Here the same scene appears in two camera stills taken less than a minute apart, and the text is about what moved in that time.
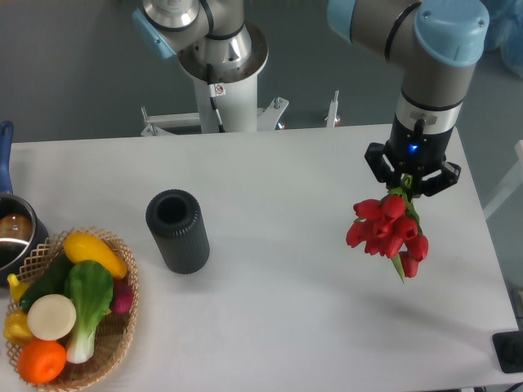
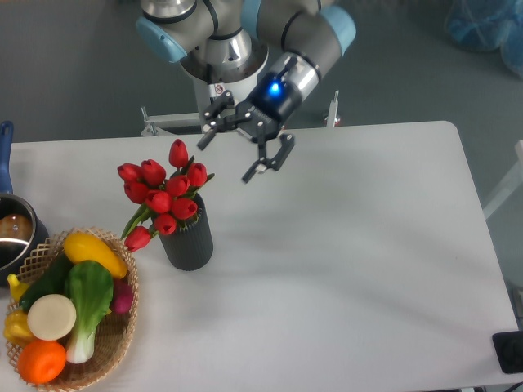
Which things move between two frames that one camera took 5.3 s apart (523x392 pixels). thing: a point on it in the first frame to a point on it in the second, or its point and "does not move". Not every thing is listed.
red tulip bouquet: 388,226 to 165,201
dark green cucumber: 51,282 does not move
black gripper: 415,147 to 275,100
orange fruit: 42,362 does not move
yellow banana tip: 16,287 does not move
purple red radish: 122,295 does not move
